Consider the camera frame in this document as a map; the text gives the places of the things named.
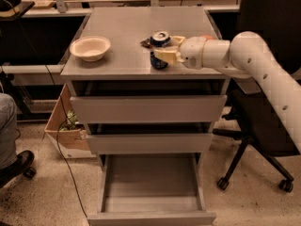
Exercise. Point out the black office chair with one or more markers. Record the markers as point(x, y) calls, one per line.
point(279, 23)

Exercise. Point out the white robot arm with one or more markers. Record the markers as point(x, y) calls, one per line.
point(247, 55)

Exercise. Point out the white paper bowl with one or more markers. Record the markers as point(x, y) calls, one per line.
point(90, 48)

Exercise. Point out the grey top drawer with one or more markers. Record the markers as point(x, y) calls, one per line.
point(148, 109)

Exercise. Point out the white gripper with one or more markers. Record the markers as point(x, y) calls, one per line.
point(192, 51)

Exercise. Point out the grey open bottom drawer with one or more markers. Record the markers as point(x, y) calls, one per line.
point(151, 190)

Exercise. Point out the blue pepsi can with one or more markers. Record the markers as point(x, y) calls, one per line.
point(158, 39)

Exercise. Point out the black snack bar wrapper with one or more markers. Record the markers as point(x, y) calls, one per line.
point(146, 43)

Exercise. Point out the red apple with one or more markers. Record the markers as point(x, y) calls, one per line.
point(207, 36)

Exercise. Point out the black shoe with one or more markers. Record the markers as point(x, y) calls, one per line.
point(22, 165)

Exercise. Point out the person leg in jeans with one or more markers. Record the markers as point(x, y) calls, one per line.
point(8, 122)

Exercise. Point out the grey middle drawer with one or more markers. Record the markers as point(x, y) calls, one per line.
point(149, 143)

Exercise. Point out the cardboard box on floor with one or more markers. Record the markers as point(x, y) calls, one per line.
point(67, 137)

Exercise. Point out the grey drawer cabinet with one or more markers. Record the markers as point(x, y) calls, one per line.
point(126, 68)

